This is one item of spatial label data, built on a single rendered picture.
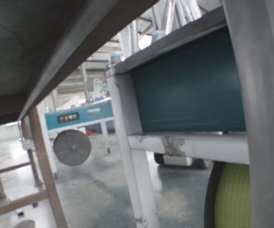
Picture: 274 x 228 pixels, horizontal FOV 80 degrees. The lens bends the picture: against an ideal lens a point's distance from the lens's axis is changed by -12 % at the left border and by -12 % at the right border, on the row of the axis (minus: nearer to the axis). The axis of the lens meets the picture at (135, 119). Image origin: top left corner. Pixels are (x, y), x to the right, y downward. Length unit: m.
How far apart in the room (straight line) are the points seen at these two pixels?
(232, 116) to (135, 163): 0.29
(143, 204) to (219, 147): 0.33
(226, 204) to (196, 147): 0.25
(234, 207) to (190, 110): 0.28
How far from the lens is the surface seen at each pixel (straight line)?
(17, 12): 0.33
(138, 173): 0.52
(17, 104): 1.02
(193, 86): 0.38
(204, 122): 0.37
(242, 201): 0.52
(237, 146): 0.29
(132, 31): 1.77
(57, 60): 0.24
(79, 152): 2.32
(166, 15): 1.55
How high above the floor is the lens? 0.62
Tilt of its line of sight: 4 degrees down
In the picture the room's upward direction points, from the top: 11 degrees counter-clockwise
